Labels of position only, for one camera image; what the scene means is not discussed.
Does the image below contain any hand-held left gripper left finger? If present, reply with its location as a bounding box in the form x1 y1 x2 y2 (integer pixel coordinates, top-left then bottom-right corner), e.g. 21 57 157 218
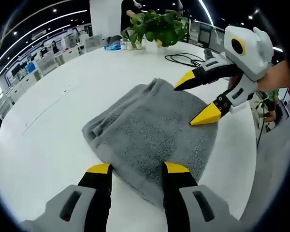
19 163 113 232

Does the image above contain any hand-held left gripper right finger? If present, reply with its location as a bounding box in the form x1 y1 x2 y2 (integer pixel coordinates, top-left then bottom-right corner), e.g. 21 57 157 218
161 161 243 232

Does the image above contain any grey towel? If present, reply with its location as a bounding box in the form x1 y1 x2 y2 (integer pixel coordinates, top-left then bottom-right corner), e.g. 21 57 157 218
81 77 219 206

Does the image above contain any person's right hand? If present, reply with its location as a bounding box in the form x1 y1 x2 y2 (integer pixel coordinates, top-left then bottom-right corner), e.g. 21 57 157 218
257 58 290 92

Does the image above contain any potted green plant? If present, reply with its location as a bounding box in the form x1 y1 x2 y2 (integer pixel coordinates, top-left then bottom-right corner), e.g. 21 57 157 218
120 9 189 51

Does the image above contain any person's grey shirt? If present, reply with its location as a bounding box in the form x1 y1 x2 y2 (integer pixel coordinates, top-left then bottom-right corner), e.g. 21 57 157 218
240 113 290 222

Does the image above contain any blue packet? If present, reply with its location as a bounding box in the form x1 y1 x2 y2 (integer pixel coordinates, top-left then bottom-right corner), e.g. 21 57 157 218
104 43 123 52

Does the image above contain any dark grey bag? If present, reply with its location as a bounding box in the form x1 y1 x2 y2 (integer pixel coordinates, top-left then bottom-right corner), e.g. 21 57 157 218
105 35 123 46

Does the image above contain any white mesh chair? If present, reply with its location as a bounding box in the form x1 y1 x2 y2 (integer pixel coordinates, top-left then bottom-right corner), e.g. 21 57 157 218
85 34 102 53

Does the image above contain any coiled black cable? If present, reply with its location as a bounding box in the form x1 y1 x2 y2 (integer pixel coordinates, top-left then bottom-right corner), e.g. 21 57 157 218
164 52 206 68

